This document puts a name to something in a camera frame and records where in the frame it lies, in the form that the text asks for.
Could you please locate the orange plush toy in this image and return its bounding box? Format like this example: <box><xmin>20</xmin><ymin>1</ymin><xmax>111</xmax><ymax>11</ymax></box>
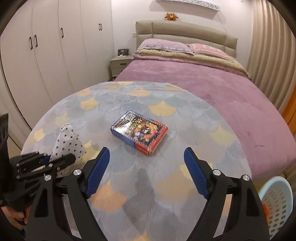
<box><xmin>165</xmin><ymin>13</ymin><xmax>178</xmax><ymax>21</ymax></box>

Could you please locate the grey nightstand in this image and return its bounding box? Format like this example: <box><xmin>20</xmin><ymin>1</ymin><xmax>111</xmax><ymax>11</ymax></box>
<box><xmin>110</xmin><ymin>55</ymin><xmax>133</xmax><ymax>78</ymax></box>

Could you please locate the orange curtain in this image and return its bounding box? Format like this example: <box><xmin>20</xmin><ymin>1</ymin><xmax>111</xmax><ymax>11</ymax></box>
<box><xmin>282</xmin><ymin>87</ymin><xmax>296</xmax><ymax>135</ymax></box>

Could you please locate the pink pillow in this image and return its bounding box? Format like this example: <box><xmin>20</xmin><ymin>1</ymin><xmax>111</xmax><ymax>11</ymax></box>
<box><xmin>188</xmin><ymin>43</ymin><xmax>230</xmax><ymax>60</ymax></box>

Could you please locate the black picture frame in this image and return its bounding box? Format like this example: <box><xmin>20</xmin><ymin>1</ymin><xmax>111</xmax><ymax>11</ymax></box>
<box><xmin>117</xmin><ymin>49</ymin><xmax>129</xmax><ymax>57</ymax></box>

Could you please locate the bed with purple cover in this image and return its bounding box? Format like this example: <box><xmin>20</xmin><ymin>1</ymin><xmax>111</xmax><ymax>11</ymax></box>
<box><xmin>114</xmin><ymin>38</ymin><xmax>294</xmax><ymax>183</ymax></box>

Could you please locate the orange crumpled bag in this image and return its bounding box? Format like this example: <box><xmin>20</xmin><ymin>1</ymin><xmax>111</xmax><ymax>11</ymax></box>
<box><xmin>262</xmin><ymin>203</ymin><xmax>269</xmax><ymax>223</ymax></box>

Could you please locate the patterned round tablecloth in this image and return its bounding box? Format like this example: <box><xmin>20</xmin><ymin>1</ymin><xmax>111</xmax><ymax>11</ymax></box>
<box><xmin>21</xmin><ymin>81</ymin><xmax>253</xmax><ymax>241</ymax></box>

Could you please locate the white heart-dotted pouch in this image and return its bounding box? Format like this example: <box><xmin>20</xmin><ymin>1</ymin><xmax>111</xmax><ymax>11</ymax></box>
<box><xmin>49</xmin><ymin>123</ymin><xmax>87</xmax><ymax>176</ymax></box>

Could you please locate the purple pillow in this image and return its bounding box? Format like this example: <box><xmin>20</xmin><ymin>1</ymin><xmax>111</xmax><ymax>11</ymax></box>
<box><xmin>137</xmin><ymin>38</ymin><xmax>194</xmax><ymax>55</ymax></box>

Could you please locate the beige curtain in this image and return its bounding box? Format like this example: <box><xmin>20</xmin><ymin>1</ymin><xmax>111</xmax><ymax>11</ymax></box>
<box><xmin>247</xmin><ymin>1</ymin><xmax>295</xmax><ymax>113</ymax></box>

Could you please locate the left hand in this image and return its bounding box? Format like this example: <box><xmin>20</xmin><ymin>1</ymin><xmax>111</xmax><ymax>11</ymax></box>
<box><xmin>1</xmin><ymin>206</ymin><xmax>32</xmax><ymax>230</ymax></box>

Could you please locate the blue red card box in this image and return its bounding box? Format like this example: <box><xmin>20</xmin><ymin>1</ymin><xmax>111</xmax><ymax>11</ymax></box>
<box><xmin>110</xmin><ymin>110</ymin><xmax>168</xmax><ymax>156</ymax></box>

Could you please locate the white wardrobe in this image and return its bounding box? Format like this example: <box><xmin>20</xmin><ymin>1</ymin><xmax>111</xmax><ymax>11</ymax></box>
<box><xmin>1</xmin><ymin>1</ymin><xmax>114</xmax><ymax>128</ymax></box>

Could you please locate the beige padded headboard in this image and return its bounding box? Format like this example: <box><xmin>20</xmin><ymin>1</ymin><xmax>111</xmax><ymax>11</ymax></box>
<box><xmin>135</xmin><ymin>20</ymin><xmax>237</xmax><ymax>58</ymax></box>

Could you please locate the light blue laundry basket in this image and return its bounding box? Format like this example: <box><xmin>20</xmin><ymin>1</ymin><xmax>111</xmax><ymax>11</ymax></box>
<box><xmin>258</xmin><ymin>176</ymin><xmax>293</xmax><ymax>240</ymax></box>

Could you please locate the beige folded quilt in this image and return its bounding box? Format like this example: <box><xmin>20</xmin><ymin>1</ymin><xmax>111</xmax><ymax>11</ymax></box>
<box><xmin>133</xmin><ymin>49</ymin><xmax>250</xmax><ymax>79</ymax></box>

